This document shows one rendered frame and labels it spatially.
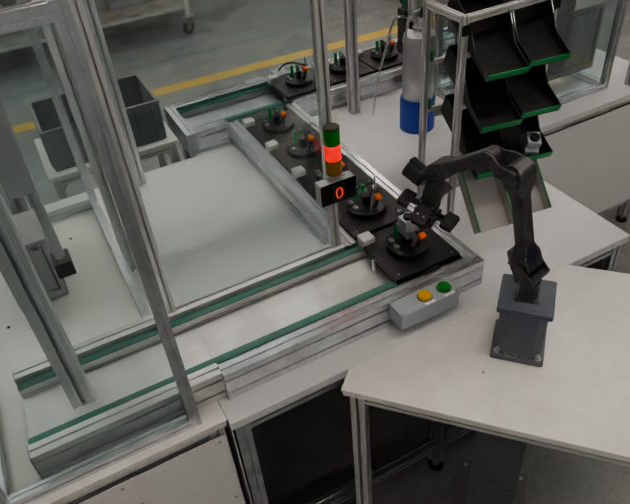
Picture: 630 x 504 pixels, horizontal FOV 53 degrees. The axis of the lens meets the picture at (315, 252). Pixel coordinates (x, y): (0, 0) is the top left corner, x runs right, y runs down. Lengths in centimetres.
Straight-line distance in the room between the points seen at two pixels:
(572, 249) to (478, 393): 72
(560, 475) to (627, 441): 96
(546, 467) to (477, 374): 97
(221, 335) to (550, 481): 145
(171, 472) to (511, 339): 101
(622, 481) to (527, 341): 108
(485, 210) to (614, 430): 77
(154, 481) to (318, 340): 59
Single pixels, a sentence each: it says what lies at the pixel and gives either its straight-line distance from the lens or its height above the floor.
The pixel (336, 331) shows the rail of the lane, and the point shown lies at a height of 93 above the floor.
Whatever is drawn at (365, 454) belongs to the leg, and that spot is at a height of 54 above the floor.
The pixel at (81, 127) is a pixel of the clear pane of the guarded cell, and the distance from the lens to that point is 123.
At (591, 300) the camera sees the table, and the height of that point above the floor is 86.
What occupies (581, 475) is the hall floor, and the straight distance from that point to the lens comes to 278.
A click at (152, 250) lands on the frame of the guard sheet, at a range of 183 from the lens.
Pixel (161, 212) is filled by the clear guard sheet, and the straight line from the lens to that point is 178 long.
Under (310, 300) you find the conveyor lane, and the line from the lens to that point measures 198.
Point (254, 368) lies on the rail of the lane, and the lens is 180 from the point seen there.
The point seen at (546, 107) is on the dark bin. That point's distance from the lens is 208.
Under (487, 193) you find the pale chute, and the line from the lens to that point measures 216.
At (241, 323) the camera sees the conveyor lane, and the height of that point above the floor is 92.
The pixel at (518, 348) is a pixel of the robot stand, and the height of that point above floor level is 91.
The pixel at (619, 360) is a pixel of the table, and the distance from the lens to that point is 200.
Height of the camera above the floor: 229
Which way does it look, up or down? 40 degrees down
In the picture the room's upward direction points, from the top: 6 degrees counter-clockwise
